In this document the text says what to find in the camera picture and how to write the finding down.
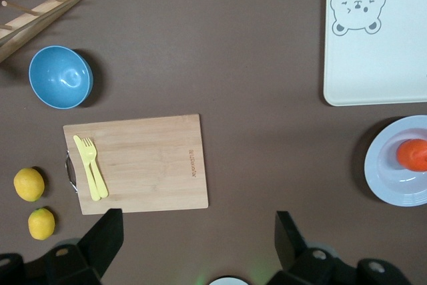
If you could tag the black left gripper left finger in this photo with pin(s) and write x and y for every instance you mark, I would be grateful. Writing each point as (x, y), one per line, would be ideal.
(103, 241)

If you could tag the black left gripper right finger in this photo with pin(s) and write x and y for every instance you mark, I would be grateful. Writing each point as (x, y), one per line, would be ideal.
(292, 248)

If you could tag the orange fruit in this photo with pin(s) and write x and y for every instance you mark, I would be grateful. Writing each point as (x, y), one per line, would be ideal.
(412, 155)

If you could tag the white round plate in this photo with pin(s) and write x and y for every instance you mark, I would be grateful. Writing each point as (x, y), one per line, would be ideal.
(383, 171)

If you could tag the small yellow lemon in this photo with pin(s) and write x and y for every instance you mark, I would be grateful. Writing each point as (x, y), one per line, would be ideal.
(41, 224)

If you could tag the yellow plastic fork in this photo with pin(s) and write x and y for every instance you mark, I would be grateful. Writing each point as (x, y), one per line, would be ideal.
(96, 171)

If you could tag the yellow plastic knife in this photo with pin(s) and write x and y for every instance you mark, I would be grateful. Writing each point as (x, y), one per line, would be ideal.
(83, 158)

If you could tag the wooden cutting board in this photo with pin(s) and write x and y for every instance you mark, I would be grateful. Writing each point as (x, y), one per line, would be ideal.
(150, 165)

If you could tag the large yellow lemon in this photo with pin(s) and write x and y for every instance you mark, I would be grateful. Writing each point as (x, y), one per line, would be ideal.
(29, 184)

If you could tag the blue bowl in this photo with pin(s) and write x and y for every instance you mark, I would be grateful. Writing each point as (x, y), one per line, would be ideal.
(60, 76)

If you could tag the brown table cover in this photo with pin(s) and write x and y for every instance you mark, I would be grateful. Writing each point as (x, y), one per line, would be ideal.
(233, 64)

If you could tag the cream bear print tray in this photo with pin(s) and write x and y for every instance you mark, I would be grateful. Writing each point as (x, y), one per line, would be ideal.
(377, 58)

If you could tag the wooden peg drying rack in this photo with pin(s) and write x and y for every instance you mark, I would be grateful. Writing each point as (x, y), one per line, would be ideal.
(43, 8)

